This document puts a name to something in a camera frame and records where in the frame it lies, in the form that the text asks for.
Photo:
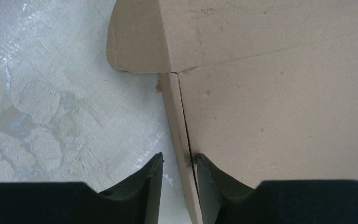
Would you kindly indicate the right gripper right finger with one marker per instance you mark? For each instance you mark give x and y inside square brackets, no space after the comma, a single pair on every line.
[225,200]

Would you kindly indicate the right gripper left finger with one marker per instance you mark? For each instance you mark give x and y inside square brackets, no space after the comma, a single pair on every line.
[134,200]

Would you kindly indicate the brown cardboard box sheet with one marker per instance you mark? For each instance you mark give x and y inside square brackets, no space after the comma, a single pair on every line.
[266,89]

